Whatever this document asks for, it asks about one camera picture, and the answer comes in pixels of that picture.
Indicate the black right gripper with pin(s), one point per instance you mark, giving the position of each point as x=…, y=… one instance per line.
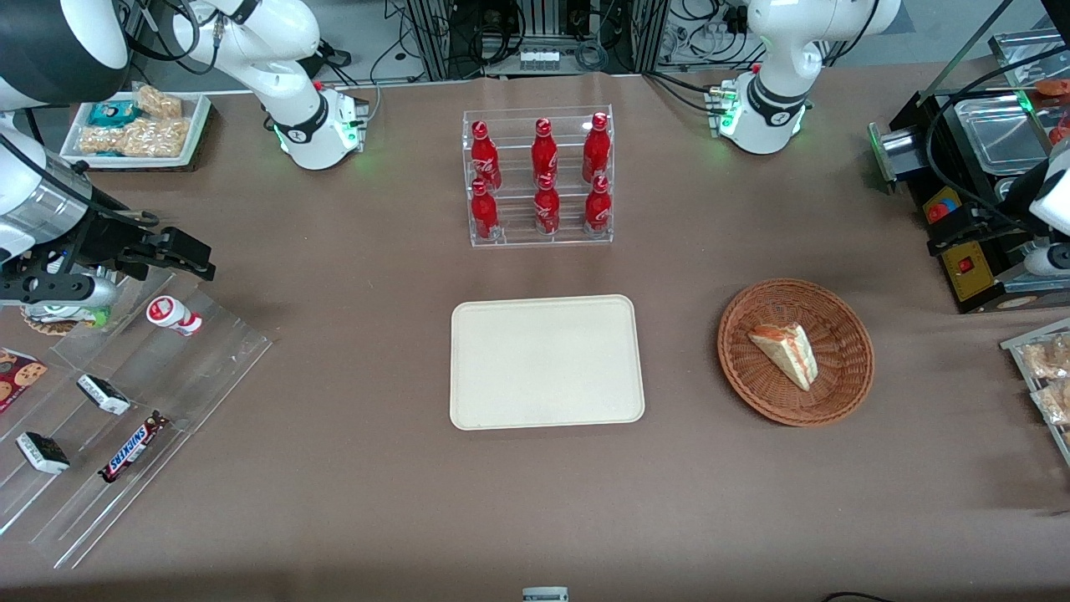
x=107, y=237

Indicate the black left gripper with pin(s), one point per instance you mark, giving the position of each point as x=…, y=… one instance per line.
x=976, y=223

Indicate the triangular sandwich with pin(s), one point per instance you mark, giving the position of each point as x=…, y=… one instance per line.
x=786, y=351

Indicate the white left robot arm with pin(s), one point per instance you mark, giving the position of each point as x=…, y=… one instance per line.
x=773, y=58

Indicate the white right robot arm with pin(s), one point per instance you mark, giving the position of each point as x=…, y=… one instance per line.
x=284, y=50

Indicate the white snack tray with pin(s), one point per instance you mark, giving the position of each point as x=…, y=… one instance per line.
x=196, y=125

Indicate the grey tray with snacks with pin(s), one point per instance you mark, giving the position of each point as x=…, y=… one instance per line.
x=1016, y=351

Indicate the brown wicker basket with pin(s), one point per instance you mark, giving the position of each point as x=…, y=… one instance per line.
x=844, y=385

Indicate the cream plastic tray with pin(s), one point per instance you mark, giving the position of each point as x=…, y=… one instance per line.
x=547, y=364

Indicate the red emergency stop button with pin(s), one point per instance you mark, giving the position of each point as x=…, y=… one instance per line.
x=943, y=205

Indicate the black fryer machine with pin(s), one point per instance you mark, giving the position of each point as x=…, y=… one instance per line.
x=974, y=284

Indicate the white red yogurt bottle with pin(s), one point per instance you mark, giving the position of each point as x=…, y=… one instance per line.
x=171, y=313

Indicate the grey metal drain box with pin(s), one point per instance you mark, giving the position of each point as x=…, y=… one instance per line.
x=893, y=159

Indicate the clear acrylic stepped display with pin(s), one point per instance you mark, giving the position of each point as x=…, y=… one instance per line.
x=192, y=368

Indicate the green white packet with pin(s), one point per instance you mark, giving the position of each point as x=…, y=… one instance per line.
x=88, y=316

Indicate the large rice cracker bag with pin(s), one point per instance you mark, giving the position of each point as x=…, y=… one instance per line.
x=146, y=138

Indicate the red food piece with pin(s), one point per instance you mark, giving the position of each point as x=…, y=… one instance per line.
x=1062, y=132

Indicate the clear bag of crackers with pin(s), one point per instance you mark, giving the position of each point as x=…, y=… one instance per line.
x=1055, y=403
x=1049, y=358

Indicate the small rice cracker bag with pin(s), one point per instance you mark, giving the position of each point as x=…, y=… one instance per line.
x=159, y=101

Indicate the small wicker coaster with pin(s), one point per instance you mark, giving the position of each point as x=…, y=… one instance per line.
x=46, y=324

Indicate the teal snack pack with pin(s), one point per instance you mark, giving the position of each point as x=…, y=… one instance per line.
x=111, y=112

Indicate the black white snack pack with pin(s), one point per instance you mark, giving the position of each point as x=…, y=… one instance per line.
x=42, y=452
x=104, y=395

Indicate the orange fried food piece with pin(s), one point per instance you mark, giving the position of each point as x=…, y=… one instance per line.
x=1053, y=86

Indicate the thin metal rod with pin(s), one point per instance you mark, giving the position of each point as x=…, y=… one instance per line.
x=965, y=52

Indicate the snickers chocolate bar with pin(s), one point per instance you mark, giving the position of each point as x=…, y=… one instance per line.
x=132, y=446

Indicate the red cookie package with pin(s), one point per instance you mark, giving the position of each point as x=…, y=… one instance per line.
x=18, y=380

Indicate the red cola bottle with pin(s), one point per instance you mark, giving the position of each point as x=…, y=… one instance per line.
x=547, y=209
x=544, y=155
x=485, y=159
x=484, y=213
x=596, y=150
x=598, y=207

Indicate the clear acrylic bottle rack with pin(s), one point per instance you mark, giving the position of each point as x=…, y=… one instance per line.
x=518, y=125

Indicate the white power strip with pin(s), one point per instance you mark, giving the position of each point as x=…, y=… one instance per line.
x=540, y=60

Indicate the white label block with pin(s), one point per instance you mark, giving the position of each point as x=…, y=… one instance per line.
x=545, y=594

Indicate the red rocker switch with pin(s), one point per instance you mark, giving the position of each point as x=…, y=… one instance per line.
x=965, y=266

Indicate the aluminium equipment frame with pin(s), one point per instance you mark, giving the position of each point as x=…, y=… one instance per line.
x=435, y=38

